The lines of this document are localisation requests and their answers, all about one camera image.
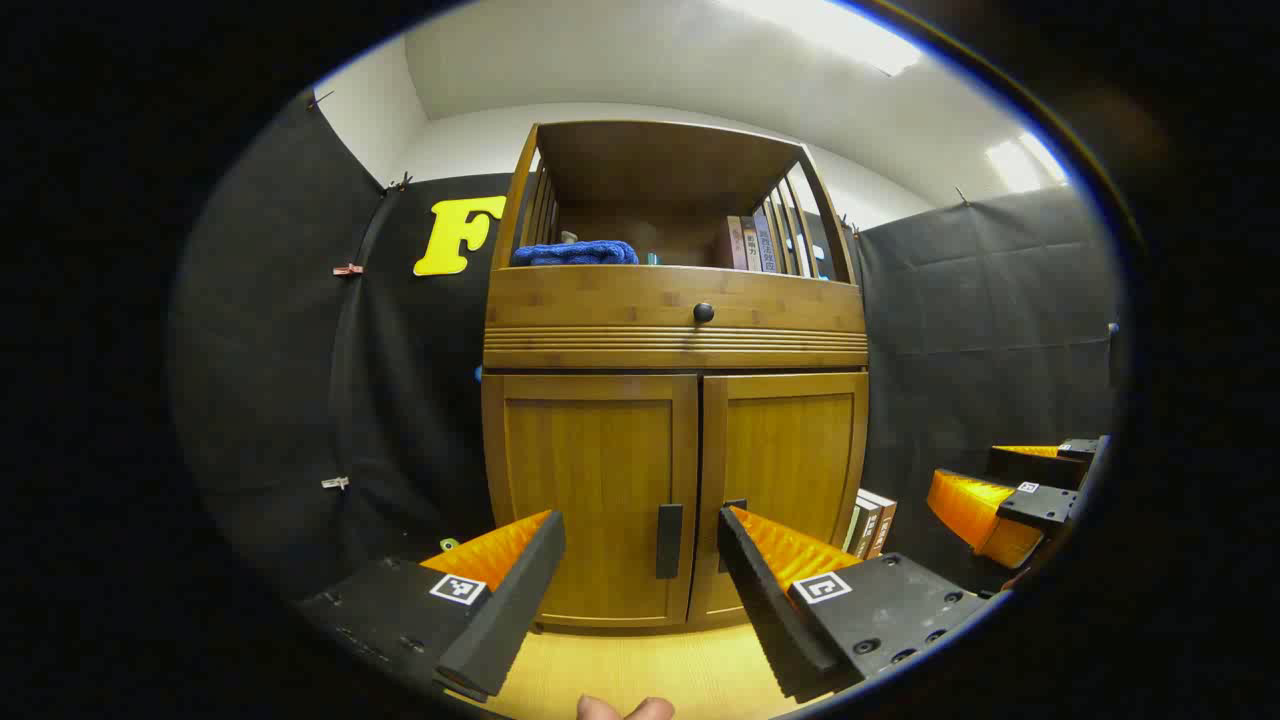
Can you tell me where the brown book with white label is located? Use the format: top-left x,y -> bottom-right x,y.
860,488 -> 898,561
843,491 -> 881,558

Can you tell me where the wooden shoe cabinet door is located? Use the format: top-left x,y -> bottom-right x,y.
688,372 -> 869,626
482,373 -> 699,629

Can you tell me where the black backdrop cloth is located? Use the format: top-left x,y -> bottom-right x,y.
170,90 -> 1121,601

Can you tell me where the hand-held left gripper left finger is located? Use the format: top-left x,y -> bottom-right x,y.
298,510 -> 566,703

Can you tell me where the ceiling light panel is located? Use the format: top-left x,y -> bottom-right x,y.
985,132 -> 1069,193

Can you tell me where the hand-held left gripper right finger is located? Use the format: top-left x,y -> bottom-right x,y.
717,504 -> 993,703

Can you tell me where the wooden double-door shoe cabinet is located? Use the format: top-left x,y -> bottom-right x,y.
480,120 -> 871,633

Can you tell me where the blue folded towel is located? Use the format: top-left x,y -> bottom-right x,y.
511,239 -> 640,268

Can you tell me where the wooden cabinet drawer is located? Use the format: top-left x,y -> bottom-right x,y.
483,265 -> 869,369

